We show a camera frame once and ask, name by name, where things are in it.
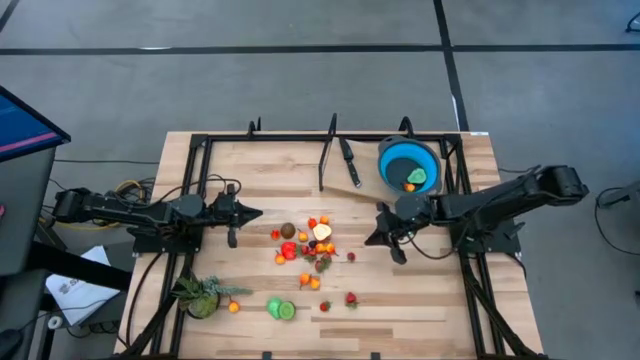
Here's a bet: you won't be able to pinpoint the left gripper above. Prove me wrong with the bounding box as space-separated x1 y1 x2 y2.
213 183 265 250

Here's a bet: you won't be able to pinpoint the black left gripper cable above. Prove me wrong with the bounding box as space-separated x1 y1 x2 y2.
149 173 243 206

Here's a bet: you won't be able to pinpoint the white paper sheets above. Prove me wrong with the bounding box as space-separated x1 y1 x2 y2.
45 244 121 327

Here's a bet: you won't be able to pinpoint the potted succulent plant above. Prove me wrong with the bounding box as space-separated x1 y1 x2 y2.
170 272 254 321

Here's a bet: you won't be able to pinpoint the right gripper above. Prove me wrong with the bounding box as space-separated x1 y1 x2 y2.
364 200 408 266

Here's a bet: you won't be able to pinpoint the black floor cable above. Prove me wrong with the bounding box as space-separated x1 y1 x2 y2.
593 185 640 257

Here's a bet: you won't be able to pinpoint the grey desk cabinet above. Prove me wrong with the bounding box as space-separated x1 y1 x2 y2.
0 147 56 276

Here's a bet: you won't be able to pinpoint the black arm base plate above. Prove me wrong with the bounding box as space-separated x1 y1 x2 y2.
448 213 523 255
130 225 205 255

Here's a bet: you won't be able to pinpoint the grey floor stand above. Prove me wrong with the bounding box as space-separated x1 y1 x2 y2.
597 179 640 210

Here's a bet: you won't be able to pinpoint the black kitchen knife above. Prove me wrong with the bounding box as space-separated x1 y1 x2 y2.
338 136 363 189

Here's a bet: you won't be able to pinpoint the black desk beam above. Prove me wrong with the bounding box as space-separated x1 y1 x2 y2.
27 242 132 291

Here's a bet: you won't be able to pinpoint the black metal shelf stand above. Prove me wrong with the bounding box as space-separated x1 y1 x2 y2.
317 112 339 193

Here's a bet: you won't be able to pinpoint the blue collapsible bowl grey rim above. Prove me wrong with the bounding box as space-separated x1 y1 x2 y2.
377 134 444 196

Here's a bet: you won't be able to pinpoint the monitor with blue screen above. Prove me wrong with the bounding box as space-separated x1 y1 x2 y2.
0 84 72 164

